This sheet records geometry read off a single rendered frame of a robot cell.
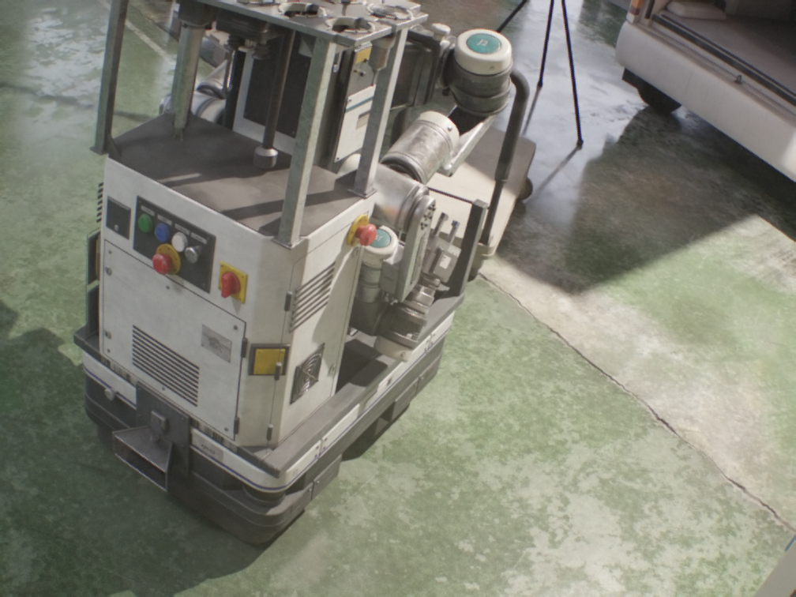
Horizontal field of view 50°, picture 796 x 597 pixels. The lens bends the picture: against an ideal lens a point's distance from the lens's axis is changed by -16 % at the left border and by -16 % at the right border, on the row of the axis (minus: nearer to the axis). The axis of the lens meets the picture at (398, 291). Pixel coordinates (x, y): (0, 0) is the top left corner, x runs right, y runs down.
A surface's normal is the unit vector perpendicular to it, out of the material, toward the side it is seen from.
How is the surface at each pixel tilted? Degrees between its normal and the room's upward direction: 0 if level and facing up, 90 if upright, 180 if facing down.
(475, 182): 0
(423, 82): 90
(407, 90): 90
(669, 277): 0
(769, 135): 88
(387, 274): 106
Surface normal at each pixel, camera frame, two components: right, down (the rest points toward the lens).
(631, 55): -0.82, 0.21
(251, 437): 0.26, 0.59
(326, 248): 0.85, 0.42
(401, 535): 0.19, -0.81
